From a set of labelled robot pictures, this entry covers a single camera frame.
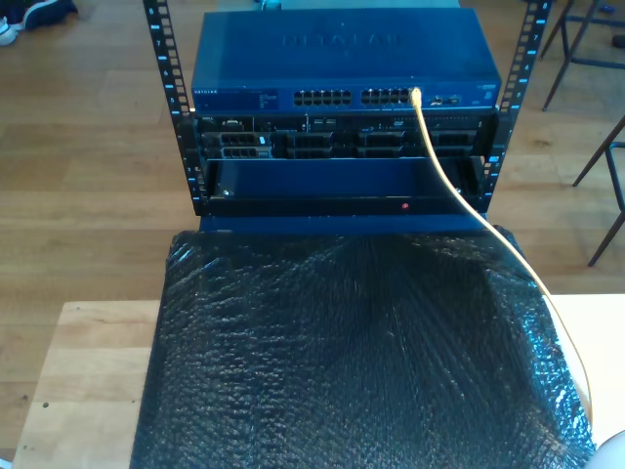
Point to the black rack server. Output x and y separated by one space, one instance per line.
342 127

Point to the black bubble wrap mat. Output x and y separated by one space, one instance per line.
342 391

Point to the small grey object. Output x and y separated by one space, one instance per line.
271 4

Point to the dark metal stool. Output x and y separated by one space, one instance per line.
597 154
593 62

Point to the dark blue sneaker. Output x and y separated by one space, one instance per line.
49 12

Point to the white sneaker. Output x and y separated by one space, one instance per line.
6 31

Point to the small blue object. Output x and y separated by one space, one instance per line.
606 9

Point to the blue rack base plate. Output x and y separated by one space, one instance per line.
317 225

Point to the blue Netgear network switch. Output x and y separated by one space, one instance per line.
317 58

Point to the black perforated rack post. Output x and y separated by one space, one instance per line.
166 49
527 39

